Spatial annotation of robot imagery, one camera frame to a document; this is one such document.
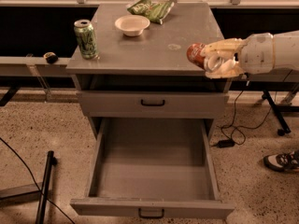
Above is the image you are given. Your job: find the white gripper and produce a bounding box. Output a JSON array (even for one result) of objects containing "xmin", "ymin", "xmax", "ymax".
[{"xmin": 200, "ymin": 33, "xmax": 274, "ymax": 78}]

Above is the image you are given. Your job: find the red coke can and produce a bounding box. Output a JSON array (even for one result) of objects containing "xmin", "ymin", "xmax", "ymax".
[{"xmin": 186, "ymin": 42, "xmax": 223, "ymax": 73}]

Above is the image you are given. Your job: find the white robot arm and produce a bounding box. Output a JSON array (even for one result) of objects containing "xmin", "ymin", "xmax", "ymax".
[{"xmin": 200, "ymin": 31, "xmax": 299, "ymax": 78}]

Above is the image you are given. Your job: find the closed grey top drawer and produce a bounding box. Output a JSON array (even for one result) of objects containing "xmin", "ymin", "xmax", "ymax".
[{"xmin": 78, "ymin": 91, "xmax": 228, "ymax": 119}]

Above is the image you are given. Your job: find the grey metal drawer cabinet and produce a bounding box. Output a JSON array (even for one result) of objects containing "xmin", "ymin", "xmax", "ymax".
[{"xmin": 71, "ymin": 3, "xmax": 231, "ymax": 134}]

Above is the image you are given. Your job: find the open grey middle drawer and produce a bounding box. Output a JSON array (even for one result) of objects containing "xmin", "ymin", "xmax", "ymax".
[{"xmin": 70, "ymin": 118, "xmax": 234, "ymax": 219}]

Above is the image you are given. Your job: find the green soda can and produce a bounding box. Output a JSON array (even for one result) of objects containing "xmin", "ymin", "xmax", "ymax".
[{"xmin": 74, "ymin": 20, "xmax": 98, "ymax": 59}]

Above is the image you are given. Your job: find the black wheeled stand leg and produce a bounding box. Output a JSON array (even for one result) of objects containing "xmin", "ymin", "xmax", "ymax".
[{"xmin": 262, "ymin": 83, "xmax": 299, "ymax": 136}]

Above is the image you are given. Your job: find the green chip bag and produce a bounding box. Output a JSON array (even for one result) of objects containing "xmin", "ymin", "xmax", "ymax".
[{"xmin": 126, "ymin": 0, "xmax": 174, "ymax": 24}]

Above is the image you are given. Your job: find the white paper bowl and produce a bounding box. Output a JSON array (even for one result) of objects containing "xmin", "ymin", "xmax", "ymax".
[{"xmin": 115, "ymin": 15, "xmax": 150, "ymax": 37}]

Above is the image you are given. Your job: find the person's sneaker shoe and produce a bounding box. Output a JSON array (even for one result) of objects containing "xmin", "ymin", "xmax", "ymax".
[{"xmin": 263, "ymin": 150, "xmax": 299, "ymax": 172}]

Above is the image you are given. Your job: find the black round tape measure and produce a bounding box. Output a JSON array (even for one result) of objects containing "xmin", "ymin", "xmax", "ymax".
[{"xmin": 44, "ymin": 52, "xmax": 58, "ymax": 64}]

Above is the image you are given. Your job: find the black stand leg left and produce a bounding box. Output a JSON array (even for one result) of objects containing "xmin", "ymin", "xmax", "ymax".
[{"xmin": 0, "ymin": 151, "xmax": 57, "ymax": 224}]

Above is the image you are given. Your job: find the black power adapter cable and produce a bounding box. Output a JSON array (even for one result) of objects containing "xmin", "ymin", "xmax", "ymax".
[{"xmin": 211, "ymin": 77, "xmax": 281, "ymax": 148}]

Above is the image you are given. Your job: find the black floor cable left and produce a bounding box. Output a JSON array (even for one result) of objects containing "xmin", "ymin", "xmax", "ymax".
[{"xmin": 0, "ymin": 137, "xmax": 76, "ymax": 224}]

